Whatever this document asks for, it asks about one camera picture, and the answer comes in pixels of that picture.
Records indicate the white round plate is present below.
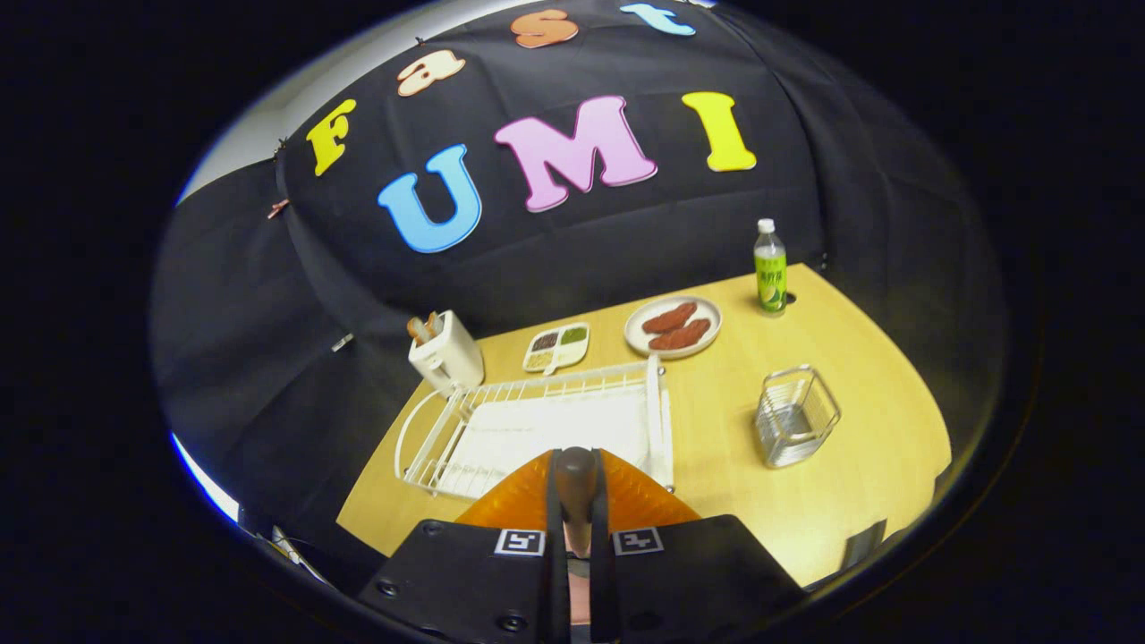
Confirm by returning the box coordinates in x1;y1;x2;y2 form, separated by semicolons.
623;295;723;360

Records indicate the green label drink bottle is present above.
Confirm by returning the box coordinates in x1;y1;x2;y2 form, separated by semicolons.
754;218;788;316

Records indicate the clear wire basket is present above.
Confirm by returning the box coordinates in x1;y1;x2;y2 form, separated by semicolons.
755;364;842;470

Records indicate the white toaster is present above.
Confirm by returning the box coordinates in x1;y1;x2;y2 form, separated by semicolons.
408;310;486;396

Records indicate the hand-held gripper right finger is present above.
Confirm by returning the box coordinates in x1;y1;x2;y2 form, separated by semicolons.
590;447;806;644

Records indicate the white drip tray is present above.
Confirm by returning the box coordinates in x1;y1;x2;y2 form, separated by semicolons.
440;389;652;493

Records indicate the white divided condiment tray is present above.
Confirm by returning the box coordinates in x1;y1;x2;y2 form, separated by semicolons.
522;322;591;377

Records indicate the black backdrop cloth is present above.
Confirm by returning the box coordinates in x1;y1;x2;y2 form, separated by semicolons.
150;0;1012;582

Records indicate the red meat piece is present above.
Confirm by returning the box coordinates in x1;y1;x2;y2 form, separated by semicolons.
649;318;712;352
641;302;698;335

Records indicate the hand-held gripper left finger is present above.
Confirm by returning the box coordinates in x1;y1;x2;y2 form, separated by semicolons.
356;447;571;644

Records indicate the wooden spoon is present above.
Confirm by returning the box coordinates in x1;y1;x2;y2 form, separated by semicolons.
555;446;598;560

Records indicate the white wire dish rack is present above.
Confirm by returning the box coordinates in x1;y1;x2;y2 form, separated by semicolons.
394;355;674;500

